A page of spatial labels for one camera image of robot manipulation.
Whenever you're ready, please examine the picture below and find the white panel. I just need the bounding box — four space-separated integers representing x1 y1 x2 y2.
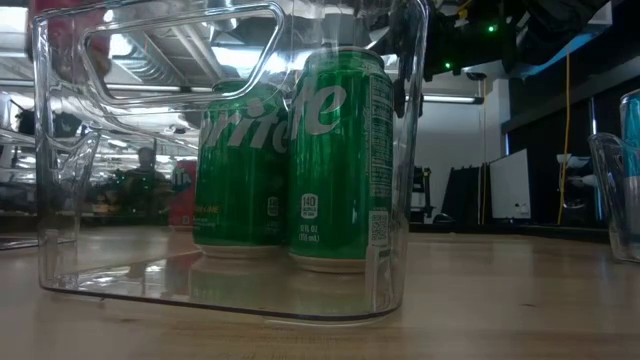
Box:
488 148 532 221

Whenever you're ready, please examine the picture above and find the green Sprite can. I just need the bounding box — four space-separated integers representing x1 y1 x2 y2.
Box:
192 78 291 260
287 45 395 275

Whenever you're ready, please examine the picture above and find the person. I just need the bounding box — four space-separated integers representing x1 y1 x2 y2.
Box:
123 146 169 214

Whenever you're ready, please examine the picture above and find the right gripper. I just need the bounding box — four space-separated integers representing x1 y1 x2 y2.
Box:
392 0 506 119

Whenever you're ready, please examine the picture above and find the black panel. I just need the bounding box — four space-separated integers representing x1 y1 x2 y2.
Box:
442 163 490 225

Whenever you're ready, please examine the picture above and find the white hanging box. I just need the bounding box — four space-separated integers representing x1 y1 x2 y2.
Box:
588 0 614 26

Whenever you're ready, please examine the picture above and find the black desk frame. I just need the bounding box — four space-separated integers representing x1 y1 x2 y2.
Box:
501 52 640 135

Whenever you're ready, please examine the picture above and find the clear plastic bin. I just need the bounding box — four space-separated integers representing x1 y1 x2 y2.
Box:
0 127 101 251
588 132 640 265
30 0 430 324

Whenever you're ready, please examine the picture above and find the slim blue can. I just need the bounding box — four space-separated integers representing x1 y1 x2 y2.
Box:
619 88 640 241

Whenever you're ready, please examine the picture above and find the ceiling light bar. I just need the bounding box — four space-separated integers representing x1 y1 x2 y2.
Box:
421 93 485 106

